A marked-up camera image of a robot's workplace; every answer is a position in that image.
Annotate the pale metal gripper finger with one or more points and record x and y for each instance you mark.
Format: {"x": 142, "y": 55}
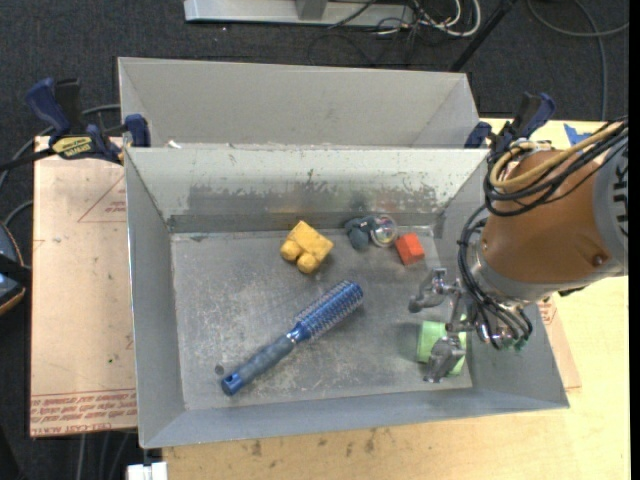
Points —
{"x": 442, "y": 355}
{"x": 426, "y": 298}

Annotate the red block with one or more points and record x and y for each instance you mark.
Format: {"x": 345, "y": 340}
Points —
{"x": 410, "y": 249}

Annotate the clear plastic ball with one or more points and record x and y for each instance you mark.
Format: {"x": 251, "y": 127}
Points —
{"x": 385, "y": 230}

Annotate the dark grey toy animal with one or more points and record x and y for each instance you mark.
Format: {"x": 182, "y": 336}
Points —
{"x": 357, "y": 235}

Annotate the blue hairbrush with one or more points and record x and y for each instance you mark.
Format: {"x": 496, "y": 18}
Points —
{"x": 310, "y": 325}

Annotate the yellow foam toy car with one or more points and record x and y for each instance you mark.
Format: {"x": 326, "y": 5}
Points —
{"x": 306, "y": 245}

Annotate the grey metal bin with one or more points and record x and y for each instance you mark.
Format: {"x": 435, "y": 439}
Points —
{"x": 280, "y": 328}

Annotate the brown cardboard board, red print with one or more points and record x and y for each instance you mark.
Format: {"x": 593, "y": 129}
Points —
{"x": 80, "y": 293}

